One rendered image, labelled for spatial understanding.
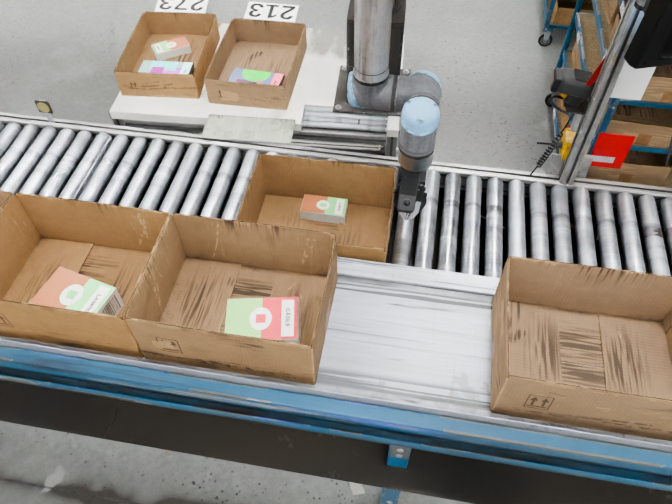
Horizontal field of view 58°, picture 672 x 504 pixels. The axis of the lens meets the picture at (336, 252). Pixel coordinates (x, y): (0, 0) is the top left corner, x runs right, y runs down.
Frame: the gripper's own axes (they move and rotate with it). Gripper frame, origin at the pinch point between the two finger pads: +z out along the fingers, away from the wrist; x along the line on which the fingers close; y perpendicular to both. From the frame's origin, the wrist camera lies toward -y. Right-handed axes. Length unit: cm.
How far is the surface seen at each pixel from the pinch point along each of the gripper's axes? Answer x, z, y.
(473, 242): -19.4, 5.4, -1.3
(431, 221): -7.1, 5.5, 4.8
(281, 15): 56, -5, 88
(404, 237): 0.1, 5.3, -2.7
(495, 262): -25.6, 5.4, -7.5
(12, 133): 135, 6, 22
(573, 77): -39, -28, 32
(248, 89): 58, -2, 47
